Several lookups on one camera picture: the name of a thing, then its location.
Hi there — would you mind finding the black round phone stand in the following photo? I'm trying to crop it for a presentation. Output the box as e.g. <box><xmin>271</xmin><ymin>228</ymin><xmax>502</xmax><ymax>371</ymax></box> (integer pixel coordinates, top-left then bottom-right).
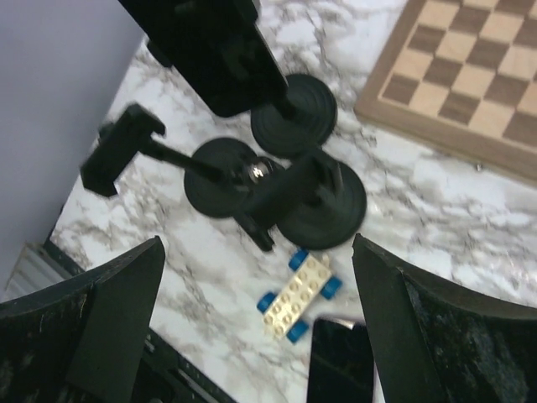
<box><xmin>146</xmin><ymin>37</ymin><xmax>338</xmax><ymax>160</ymax></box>

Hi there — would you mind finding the aluminium frame rail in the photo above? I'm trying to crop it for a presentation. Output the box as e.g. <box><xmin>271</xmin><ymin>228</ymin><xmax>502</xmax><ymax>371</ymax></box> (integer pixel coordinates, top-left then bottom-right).
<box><xmin>1</xmin><ymin>243</ymin><xmax>72</xmax><ymax>302</ymax></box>

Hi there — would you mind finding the black mounting rail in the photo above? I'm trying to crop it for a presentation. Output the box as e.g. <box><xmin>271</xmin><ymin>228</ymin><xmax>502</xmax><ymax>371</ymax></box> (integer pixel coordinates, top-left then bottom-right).
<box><xmin>41</xmin><ymin>238</ymin><xmax>236</xmax><ymax>403</ymax></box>

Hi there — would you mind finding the blue white toy block car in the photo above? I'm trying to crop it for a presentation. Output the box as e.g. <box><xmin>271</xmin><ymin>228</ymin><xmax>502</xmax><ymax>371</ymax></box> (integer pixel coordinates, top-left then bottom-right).
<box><xmin>257</xmin><ymin>249</ymin><xmax>342</xmax><ymax>343</ymax></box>

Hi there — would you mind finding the pink phone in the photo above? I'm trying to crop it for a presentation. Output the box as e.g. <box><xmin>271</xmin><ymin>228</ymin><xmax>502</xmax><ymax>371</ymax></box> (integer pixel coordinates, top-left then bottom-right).
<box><xmin>306</xmin><ymin>317</ymin><xmax>374</xmax><ymax>403</ymax></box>

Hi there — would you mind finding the black phone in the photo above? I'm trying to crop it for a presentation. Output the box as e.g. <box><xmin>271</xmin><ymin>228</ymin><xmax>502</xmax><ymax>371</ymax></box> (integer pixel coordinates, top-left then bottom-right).
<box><xmin>121</xmin><ymin>0</ymin><xmax>288</xmax><ymax>118</ymax></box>

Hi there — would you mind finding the black stand for pink phone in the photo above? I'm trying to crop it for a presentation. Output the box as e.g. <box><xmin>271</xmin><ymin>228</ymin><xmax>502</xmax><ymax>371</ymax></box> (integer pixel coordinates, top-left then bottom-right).
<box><xmin>80</xmin><ymin>103</ymin><xmax>281</xmax><ymax>219</ymax></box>

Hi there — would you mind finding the wooden chessboard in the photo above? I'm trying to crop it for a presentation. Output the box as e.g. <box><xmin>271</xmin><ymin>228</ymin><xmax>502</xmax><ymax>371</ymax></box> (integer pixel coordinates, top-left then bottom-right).
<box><xmin>355</xmin><ymin>1</ymin><xmax>536</xmax><ymax>181</ymax></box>

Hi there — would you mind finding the black stand with blue phone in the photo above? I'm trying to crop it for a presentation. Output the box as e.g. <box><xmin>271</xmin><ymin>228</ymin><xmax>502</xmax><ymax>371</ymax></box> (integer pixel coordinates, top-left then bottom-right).
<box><xmin>233</xmin><ymin>147</ymin><xmax>367</xmax><ymax>252</ymax></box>

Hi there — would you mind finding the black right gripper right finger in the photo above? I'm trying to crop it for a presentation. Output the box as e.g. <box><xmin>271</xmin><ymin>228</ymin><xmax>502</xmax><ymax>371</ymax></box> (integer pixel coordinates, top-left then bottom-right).
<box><xmin>352</xmin><ymin>235</ymin><xmax>536</xmax><ymax>402</ymax></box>

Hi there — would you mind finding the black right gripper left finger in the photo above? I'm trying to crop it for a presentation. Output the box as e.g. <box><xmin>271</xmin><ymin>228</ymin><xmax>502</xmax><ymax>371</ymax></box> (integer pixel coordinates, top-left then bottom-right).
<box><xmin>1</xmin><ymin>237</ymin><xmax>165</xmax><ymax>402</ymax></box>

